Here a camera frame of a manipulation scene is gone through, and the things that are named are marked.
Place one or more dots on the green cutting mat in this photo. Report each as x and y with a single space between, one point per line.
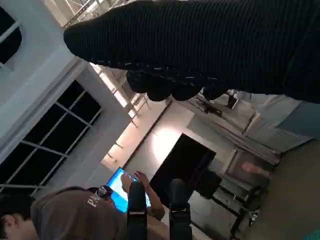
312 235

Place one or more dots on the black knitted gloved right hand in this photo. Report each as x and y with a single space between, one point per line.
200 45

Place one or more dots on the large dark window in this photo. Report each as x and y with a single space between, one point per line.
50 135

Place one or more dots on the person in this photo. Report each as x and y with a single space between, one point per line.
12 220
80 217

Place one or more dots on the black headset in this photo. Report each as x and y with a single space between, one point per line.
105 191

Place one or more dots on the person's hand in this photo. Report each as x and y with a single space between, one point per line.
140 177

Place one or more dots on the small dark window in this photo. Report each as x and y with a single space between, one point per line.
10 42

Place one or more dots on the bare black left hand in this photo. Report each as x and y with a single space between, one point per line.
137 220

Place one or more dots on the blue screen monitor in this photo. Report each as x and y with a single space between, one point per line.
116 185

